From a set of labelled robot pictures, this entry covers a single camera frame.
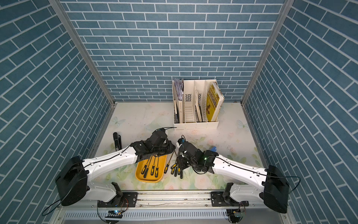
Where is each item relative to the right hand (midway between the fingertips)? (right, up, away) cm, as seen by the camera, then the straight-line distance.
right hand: (177, 161), depth 76 cm
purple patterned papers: (0, +46, +15) cm, 48 cm away
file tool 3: (-13, -9, +6) cm, 17 cm away
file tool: (-19, -7, +8) cm, 22 cm away
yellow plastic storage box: (-11, -5, +11) cm, 16 cm away
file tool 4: (-7, -5, +10) cm, 13 cm away
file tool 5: (-3, -7, +7) cm, 11 cm away
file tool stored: (-21, -7, +8) cm, 24 cm away
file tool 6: (+1, -8, +8) cm, 11 cm away
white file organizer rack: (+10, +31, +17) cm, 37 cm away
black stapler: (-42, +8, +17) cm, 46 cm away
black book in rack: (-1, +25, +15) cm, 29 cm away
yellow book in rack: (+24, +37, +17) cm, 47 cm away
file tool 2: (-16, -7, +9) cm, 19 cm away
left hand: (+1, +6, +4) cm, 7 cm away
